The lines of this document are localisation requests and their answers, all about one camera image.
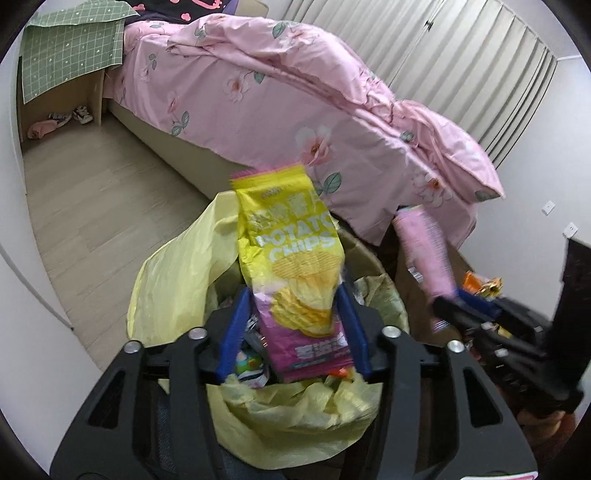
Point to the striped beige curtain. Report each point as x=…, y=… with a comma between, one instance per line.
x=461, y=60

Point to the gold foil candy wrapper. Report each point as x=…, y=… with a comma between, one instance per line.
x=491, y=287

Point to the pink slipper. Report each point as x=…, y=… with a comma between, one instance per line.
x=40, y=130

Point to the yellow potato chips bag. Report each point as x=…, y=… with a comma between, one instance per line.
x=295, y=258

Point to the white sneaker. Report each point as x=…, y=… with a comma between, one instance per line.
x=60, y=119
x=84, y=115

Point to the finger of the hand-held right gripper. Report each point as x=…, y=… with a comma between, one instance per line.
x=455, y=311
x=482, y=302

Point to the bed with pink sheet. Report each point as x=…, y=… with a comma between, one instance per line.
x=194, y=92

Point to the white wall switch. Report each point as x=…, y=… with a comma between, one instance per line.
x=571, y=229
x=548, y=207

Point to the pink floral duvet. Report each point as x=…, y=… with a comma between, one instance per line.
x=323, y=92

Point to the black chair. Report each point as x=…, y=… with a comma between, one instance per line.
x=577, y=277

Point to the cartoon printed snack packet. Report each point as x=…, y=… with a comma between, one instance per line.
x=251, y=369

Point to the bin with yellow bag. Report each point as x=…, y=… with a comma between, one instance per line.
x=184, y=258

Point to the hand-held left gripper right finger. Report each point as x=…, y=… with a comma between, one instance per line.
x=353, y=332

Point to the orange snack bag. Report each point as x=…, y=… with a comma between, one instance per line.
x=473, y=281

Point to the beige headboard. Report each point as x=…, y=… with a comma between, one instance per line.
x=254, y=7

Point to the black pink printed blanket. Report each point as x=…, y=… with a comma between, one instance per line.
x=175, y=7

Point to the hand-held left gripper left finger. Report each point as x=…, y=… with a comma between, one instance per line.
x=233, y=332

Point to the purple pillow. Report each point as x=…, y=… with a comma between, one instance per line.
x=233, y=5

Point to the green checked cloth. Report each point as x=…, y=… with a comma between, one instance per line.
x=69, y=50

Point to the wooden nightstand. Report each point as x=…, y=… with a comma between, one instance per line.
x=60, y=104

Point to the brown trash bin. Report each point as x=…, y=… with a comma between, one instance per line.
x=364, y=251

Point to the pale pink snack packet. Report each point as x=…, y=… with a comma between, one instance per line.
x=422, y=249

